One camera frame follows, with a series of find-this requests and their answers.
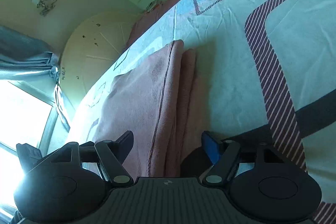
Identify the cream round headboard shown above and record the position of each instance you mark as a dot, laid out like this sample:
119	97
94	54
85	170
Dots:
91	49

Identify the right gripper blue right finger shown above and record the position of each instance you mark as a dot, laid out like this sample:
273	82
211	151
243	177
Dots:
224	157

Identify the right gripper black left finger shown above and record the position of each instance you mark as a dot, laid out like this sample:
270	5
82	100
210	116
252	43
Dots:
109	156

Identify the light blue patterned bedsheet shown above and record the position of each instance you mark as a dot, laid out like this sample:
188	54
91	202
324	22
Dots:
268	66

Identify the items on bedside table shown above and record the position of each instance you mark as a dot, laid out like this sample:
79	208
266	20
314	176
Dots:
152	5

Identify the grey blue curtain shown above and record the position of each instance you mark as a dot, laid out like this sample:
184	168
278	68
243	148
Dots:
26	58

